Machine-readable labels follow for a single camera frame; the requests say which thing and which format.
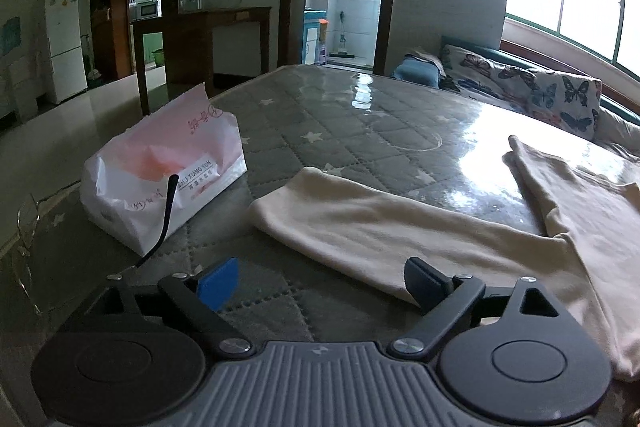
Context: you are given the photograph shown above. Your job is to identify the beige cloth garment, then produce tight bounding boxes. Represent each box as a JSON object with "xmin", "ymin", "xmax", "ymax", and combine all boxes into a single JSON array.
[{"xmin": 247, "ymin": 139, "xmax": 639, "ymax": 381}]

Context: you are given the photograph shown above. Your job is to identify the white pink storage bag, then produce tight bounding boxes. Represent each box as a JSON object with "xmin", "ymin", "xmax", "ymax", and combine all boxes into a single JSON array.
[{"xmin": 80, "ymin": 84, "xmax": 246, "ymax": 258}]

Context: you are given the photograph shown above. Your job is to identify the grey quilted star table cover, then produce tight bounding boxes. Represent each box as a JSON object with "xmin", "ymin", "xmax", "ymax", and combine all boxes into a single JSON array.
[{"xmin": 1, "ymin": 66, "xmax": 639, "ymax": 426}]

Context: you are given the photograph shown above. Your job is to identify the eyeglasses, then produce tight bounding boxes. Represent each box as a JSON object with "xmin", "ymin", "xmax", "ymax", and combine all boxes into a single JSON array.
[{"xmin": 11, "ymin": 194, "xmax": 42, "ymax": 317}]

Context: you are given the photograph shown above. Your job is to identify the butterfly print long cushion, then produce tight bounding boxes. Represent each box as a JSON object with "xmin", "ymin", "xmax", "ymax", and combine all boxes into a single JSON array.
[{"xmin": 442, "ymin": 44, "xmax": 602, "ymax": 141}]

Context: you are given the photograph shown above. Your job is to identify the blue folded towel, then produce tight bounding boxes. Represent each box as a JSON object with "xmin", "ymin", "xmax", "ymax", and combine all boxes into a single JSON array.
[{"xmin": 392, "ymin": 55, "xmax": 440, "ymax": 89}]

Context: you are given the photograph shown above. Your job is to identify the blue sofa bed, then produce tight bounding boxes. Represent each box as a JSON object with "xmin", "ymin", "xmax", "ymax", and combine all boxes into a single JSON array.
[{"xmin": 439, "ymin": 38, "xmax": 639, "ymax": 162}]

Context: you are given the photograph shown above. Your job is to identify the white refrigerator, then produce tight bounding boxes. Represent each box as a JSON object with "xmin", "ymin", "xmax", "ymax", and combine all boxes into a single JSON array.
[{"xmin": 43, "ymin": 0, "xmax": 88, "ymax": 105}]

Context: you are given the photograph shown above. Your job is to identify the dark wooden side table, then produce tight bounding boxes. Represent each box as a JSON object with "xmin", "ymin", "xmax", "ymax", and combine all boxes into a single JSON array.
[{"xmin": 132, "ymin": 6, "xmax": 271, "ymax": 116}]

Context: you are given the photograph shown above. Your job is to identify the blue white cabinet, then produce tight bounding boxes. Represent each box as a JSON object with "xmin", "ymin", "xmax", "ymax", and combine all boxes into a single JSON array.
[{"xmin": 300, "ymin": 10, "xmax": 326, "ymax": 65}]

